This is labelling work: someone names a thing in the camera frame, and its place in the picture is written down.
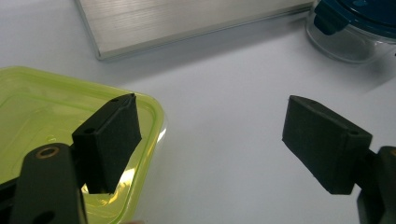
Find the brushed aluminium plate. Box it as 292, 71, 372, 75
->
74, 0, 316, 62

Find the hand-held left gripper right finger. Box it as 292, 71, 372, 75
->
281, 94, 374, 196

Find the clear container with blue lid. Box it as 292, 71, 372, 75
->
304, 0, 396, 65

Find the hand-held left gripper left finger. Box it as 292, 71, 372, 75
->
71, 92, 143, 195

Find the clear container with green lid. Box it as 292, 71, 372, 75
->
0, 65, 168, 224

